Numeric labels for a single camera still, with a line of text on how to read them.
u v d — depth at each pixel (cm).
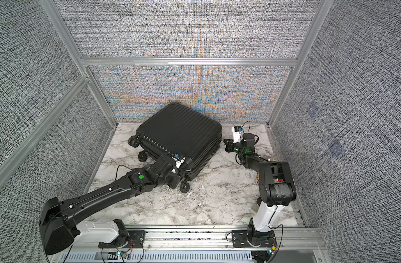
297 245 74
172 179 67
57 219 39
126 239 67
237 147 83
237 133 84
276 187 49
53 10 71
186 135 146
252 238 66
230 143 85
